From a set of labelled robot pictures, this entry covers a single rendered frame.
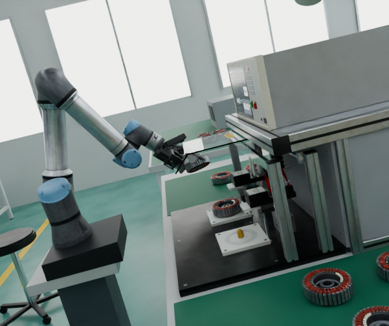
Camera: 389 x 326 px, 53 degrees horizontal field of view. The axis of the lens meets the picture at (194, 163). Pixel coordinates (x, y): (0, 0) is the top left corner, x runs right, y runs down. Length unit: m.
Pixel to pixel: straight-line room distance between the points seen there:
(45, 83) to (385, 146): 1.09
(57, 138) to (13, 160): 4.78
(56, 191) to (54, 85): 0.37
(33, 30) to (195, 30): 2.27
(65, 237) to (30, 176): 4.85
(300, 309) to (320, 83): 0.58
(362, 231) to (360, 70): 0.44
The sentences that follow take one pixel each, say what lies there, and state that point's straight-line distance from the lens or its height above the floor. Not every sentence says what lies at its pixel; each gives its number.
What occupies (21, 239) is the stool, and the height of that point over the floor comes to 0.56.
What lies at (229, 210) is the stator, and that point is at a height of 0.81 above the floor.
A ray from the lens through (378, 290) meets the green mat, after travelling 1.02.
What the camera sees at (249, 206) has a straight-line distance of 1.22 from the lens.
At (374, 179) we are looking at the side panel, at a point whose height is 0.94.
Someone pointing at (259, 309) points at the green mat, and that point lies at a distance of 0.99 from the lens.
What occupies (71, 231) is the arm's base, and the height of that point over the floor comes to 0.87.
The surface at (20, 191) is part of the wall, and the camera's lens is 6.44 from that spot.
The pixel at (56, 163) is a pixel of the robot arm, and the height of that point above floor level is 1.10.
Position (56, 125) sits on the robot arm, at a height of 1.25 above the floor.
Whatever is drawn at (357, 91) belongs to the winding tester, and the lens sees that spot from 1.18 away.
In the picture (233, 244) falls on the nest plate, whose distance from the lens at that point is 1.23.
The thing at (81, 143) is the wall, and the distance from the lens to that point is 6.05.
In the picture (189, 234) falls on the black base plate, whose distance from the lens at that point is 1.41.
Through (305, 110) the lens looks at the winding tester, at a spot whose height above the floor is 1.15.
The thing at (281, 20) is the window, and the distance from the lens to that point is 6.21.
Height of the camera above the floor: 1.32
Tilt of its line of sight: 13 degrees down
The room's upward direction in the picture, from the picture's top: 14 degrees counter-clockwise
